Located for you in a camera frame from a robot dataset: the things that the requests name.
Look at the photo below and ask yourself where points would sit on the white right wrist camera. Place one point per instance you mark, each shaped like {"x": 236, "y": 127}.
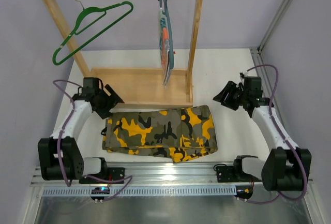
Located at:
{"x": 243, "y": 74}

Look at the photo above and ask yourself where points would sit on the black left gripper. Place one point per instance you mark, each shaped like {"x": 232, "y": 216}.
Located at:
{"x": 108, "y": 102}

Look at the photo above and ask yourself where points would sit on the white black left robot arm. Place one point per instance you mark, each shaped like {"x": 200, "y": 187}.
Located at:
{"x": 59, "y": 154}

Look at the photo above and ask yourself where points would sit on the camouflage yellow green trousers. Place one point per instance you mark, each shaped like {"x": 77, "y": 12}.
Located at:
{"x": 181, "y": 134}

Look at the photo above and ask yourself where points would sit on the blue-grey clothes hanger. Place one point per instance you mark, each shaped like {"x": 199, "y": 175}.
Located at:
{"x": 165, "y": 36}

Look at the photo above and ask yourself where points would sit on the wooden clothes rack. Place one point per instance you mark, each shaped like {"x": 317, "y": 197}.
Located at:
{"x": 140, "y": 87}

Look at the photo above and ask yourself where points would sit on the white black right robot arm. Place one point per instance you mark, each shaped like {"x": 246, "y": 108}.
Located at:
{"x": 287, "y": 165}

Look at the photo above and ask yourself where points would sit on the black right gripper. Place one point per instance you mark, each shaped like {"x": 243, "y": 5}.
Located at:
{"x": 230, "y": 96}

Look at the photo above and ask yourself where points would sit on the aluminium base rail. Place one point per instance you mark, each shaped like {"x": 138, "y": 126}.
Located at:
{"x": 166, "y": 173}

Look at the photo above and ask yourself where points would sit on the aluminium corner frame profile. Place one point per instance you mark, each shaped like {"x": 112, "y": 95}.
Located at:
{"x": 257, "y": 52}

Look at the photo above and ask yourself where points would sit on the slotted grey cable duct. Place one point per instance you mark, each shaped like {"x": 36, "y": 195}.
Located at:
{"x": 141, "y": 191}

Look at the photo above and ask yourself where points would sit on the colourful printed cloth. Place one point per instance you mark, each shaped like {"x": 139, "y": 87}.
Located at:
{"x": 166, "y": 74}

